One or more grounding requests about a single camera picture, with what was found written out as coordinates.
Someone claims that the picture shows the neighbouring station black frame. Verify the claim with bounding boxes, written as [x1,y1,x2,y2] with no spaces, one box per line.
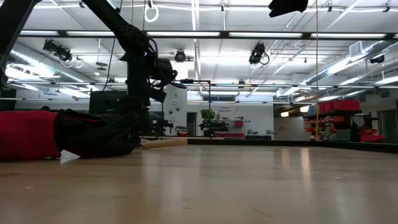
[160,79,212,138]

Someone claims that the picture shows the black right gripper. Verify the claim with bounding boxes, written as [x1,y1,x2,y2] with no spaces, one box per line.
[268,0,309,18]

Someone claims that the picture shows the black rig crossbar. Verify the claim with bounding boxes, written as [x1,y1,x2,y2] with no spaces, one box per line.
[18,29,398,40]

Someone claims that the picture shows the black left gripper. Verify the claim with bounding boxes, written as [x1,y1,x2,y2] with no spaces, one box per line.
[123,58,167,146]

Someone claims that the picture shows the white pillar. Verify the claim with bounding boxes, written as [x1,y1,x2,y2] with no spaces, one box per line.
[164,83,188,137]

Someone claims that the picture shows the black drop cable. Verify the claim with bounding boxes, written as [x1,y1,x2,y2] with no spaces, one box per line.
[102,37,116,91]

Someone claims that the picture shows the large red storage bins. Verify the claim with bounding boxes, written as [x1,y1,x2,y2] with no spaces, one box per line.
[318,99,361,113]

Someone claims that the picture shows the black aluminium table frame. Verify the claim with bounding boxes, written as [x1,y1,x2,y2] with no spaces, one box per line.
[136,136,398,154]

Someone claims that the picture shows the silver ventilation duct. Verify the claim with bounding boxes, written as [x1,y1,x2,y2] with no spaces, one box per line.
[306,40,398,85]
[6,42,85,83]

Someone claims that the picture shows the tall green potted plant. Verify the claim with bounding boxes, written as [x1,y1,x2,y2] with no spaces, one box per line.
[198,108,217,138]

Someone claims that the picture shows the orange storage bin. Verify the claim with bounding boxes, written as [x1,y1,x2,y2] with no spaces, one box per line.
[323,115,346,123]

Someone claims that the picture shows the black box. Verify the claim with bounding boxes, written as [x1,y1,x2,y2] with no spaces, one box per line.
[0,89,17,112]

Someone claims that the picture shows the black monitor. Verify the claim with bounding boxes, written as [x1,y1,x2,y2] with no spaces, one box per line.
[88,90,129,114]

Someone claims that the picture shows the black storage shelf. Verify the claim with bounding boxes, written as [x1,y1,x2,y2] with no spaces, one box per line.
[303,109,363,142]

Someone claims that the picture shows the white cable loop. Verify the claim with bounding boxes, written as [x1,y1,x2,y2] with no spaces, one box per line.
[144,0,160,23]

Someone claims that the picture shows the red and black garden glove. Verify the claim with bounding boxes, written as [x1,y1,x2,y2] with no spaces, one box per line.
[0,108,141,162]

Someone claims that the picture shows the dark door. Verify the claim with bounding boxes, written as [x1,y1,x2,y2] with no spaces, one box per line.
[186,111,197,137]

